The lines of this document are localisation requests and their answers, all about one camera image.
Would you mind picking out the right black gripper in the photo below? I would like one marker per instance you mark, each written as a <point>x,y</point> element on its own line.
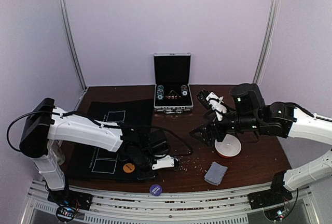
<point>213,130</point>

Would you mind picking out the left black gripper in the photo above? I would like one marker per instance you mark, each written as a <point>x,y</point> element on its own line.
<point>142,175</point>

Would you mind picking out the orange big blind button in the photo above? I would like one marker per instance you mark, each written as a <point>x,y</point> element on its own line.
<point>128,168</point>

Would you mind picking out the purple small blind button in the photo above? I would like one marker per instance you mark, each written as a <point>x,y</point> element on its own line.
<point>155,190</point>

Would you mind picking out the black poker mat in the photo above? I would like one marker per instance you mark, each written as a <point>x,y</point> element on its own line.
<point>101,154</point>

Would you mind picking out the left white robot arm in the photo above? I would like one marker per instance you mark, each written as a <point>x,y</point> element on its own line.
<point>48,123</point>

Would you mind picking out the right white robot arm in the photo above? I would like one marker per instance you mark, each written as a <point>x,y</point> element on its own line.
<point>303,131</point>

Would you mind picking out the white and orange bowl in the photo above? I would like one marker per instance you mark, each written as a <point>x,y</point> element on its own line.
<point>229,147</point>

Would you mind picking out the deck of grey cards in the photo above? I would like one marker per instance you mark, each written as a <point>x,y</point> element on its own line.
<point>215,174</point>

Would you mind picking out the right chip stack in case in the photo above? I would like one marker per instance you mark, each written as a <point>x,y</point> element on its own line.
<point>184,90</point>

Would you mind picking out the chip stack in case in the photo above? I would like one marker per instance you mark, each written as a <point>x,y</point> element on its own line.
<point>184,90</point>
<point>160,92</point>

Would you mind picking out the aluminium poker case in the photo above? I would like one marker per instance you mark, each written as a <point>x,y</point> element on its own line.
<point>172,70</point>

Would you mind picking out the left chip stack in case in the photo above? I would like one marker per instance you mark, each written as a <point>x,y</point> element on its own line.
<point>160,92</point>

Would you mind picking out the beige mug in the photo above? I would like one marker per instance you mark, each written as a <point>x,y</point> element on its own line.
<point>60,157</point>

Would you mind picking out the right aluminium frame post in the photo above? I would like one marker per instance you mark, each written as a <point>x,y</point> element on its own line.
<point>267,41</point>

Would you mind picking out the aluminium frame post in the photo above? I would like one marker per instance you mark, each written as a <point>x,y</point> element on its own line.
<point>71,45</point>
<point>267,41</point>

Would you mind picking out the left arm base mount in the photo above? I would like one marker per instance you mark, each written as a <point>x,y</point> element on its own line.
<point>69,203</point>

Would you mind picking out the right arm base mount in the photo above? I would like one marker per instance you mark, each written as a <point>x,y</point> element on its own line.
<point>275,203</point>

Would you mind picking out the left aluminium frame post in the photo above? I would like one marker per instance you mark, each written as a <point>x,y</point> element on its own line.
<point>71,45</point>

